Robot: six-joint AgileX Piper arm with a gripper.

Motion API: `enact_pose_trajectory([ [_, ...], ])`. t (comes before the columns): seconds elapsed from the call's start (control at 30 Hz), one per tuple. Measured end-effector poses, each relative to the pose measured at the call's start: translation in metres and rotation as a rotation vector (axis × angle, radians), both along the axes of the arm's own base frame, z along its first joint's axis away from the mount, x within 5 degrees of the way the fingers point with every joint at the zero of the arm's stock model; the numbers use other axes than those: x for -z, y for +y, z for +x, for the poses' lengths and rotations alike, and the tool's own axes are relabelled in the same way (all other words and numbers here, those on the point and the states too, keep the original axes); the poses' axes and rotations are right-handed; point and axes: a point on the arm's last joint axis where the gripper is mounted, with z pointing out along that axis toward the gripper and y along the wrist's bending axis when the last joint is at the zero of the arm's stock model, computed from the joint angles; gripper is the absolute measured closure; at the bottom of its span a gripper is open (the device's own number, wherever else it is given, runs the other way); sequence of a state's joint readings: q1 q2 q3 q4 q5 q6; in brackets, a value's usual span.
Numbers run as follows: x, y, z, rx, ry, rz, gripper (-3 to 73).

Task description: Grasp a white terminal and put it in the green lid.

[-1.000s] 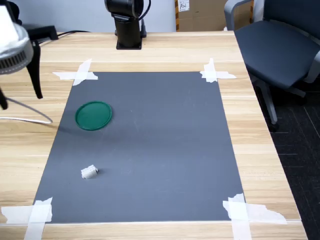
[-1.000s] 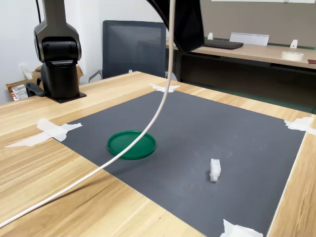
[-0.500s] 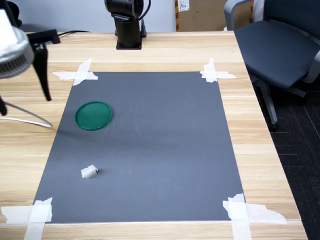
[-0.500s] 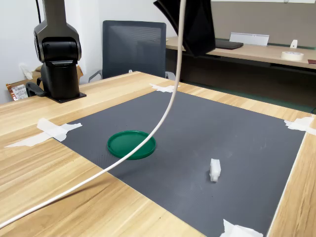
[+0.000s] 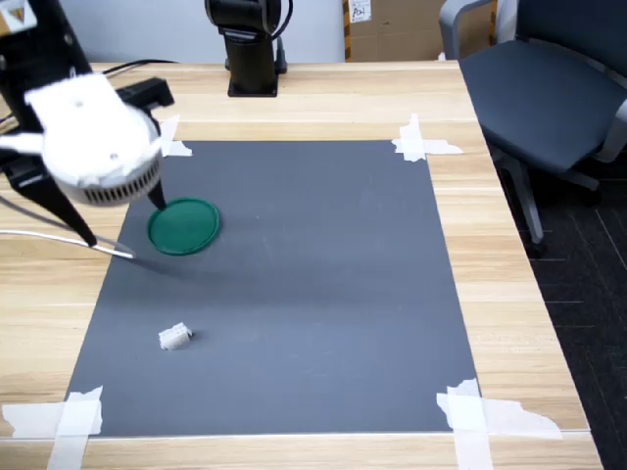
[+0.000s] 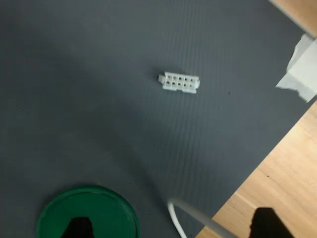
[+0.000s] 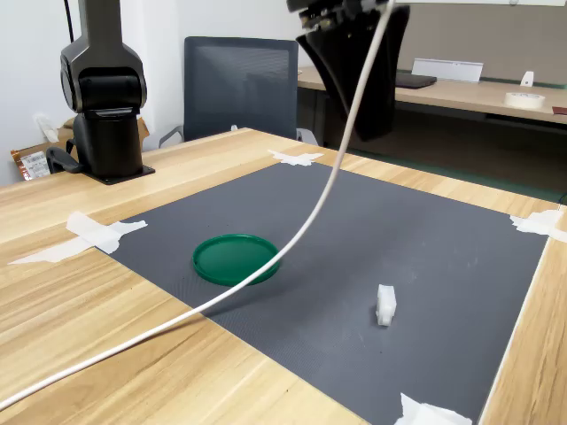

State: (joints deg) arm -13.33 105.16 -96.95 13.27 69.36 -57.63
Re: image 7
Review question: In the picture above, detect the grey brown office partition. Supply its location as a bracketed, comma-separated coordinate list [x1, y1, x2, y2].
[398, 3, 567, 86]

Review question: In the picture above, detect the grey mesh office chair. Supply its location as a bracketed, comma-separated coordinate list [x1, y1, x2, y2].
[158, 36, 321, 150]

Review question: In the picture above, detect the black clamp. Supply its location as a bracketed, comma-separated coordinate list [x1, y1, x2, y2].
[45, 147, 85, 175]

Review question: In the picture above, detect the pale wooden desk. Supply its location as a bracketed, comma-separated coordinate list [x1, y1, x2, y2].
[297, 66, 567, 147]

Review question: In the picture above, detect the round green lid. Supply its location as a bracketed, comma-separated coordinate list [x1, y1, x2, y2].
[191, 233, 282, 288]

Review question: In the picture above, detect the white tape roll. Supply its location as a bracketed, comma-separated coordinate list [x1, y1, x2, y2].
[503, 91, 546, 110]

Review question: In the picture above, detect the crumpled white paper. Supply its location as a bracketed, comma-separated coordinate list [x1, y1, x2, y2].
[33, 112, 63, 143]

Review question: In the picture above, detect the black laptop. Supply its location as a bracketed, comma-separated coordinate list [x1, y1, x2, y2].
[393, 72, 439, 89]

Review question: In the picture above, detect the dark grey mat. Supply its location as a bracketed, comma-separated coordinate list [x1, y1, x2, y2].
[104, 159, 550, 425]

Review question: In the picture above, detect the white camera cable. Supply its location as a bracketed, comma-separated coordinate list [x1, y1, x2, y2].
[0, 0, 397, 412]

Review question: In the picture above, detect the white tape strip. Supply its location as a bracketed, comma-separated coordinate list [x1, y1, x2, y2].
[267, 149, 325, 168]
[66, 211, 123, 256]
[509, 208, 567, 243]
[393, 392, 474, 425]
[7, 220, 149, 267]

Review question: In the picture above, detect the brown package with label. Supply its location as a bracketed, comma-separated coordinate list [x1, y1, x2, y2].
[10, 148, 50, 182]

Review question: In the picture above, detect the thin black cable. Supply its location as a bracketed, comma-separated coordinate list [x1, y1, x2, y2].
[63, 0, 75, 45]

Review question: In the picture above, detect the small white plastic terminal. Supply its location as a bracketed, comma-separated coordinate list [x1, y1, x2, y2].
[375, 283, 397, 328]

